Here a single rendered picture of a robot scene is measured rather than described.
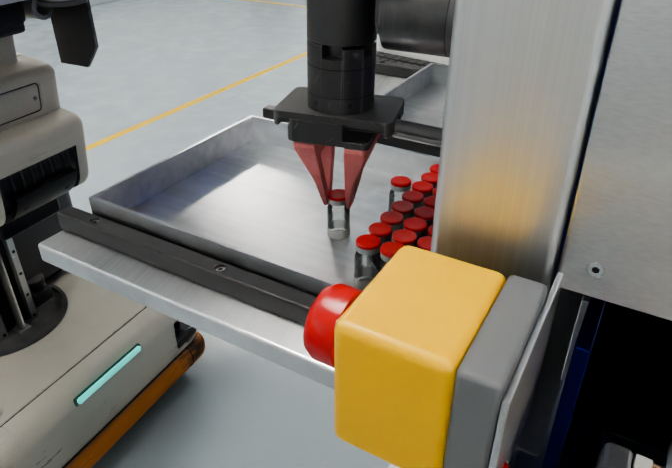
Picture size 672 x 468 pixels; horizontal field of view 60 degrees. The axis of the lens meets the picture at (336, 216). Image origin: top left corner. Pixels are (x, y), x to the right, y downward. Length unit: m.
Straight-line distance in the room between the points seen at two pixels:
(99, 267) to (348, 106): 0.27
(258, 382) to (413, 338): 1.43
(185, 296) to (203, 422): 1.09
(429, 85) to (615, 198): 0.75
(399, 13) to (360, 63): 0.06
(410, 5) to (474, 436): 0.30
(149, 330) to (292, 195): 0.88
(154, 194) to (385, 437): 0.46
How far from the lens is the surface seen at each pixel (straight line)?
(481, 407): 0.24
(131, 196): 0.65
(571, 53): 0.26
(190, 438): 1.57
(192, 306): 0.50
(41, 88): 1.19
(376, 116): 0.49
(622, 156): 0.27
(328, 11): 0.47
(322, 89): 0.49
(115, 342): 1.44
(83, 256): 0.60
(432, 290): 0.26
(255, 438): 1.54
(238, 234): 0.58
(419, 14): 0.44
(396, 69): 1.05
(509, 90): 0.27
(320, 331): 0.28
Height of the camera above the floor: 1.19
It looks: 30 degrees down
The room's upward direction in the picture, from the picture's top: straight up
